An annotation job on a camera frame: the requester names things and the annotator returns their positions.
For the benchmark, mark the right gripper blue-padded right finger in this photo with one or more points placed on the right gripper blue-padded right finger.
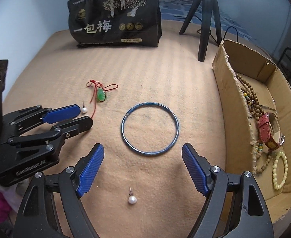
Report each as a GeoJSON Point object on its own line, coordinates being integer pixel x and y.
{"type": "Point", "coordinates": [198, 168]}

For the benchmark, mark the open cardboard box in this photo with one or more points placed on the open cardboard box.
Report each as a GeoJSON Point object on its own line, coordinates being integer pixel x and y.
{"type": "Point", "coordinates": [232, 61]}

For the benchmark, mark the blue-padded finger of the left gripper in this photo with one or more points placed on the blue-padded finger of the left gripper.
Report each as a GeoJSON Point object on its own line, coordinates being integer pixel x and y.
{"type": "Point", "coordinates": [61, 114]}
{"type": "Point", "coordinates": [70, 128]}

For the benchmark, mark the black tripod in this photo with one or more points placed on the black tripod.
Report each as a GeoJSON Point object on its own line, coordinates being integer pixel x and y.
{"type": "Point", "coordinates": [210, 9]}

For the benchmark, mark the black snack bag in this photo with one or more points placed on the black snack bag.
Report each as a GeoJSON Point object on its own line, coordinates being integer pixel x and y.
{"type": "Point", "coordinates": [115, 22]}

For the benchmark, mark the black metal rack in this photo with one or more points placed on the black metal rack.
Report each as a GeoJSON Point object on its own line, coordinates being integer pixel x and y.
{"type": "Point", "coordinates": [284, 62]}

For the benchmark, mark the white pearl earring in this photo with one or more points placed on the white pearl earring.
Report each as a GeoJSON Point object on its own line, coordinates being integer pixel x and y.
{"type": "Point", "coordinates": [132, 198]}
{"type": "Point", "coordinates": [84, 108]}

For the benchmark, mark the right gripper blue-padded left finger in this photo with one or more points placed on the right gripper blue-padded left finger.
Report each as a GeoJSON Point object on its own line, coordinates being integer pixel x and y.
{"type": "Point", "coordinates": [87, 169]}

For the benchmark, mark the red leather strap wristwatch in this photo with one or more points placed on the red leather strap wristwatch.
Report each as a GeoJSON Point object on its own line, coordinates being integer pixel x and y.
{"type": "Point", "coordinates": [270, 132]}

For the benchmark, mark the tan blanket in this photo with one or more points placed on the tan blanket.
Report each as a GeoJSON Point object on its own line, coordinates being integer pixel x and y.
{"type": "Point", "coordinates": [146, 103]}

